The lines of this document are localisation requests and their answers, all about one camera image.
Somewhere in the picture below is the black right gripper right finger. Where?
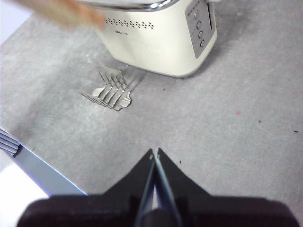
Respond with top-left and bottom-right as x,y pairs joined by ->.
157,147 -> 300,227

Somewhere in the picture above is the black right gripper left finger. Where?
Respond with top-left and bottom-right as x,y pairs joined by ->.
16,148 -> 156,227

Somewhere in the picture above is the brown bread slice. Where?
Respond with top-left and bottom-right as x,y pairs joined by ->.
14,0 -> 106,29

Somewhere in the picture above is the stainless steel bread rack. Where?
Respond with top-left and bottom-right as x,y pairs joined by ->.
75,67 -> 143,113

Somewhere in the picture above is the cream two-slot toaster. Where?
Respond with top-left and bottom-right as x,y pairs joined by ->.
78,0 -> 218,79

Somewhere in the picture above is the grey ribbed metal rail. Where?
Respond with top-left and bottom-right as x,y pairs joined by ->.
0,127 -> 21,156

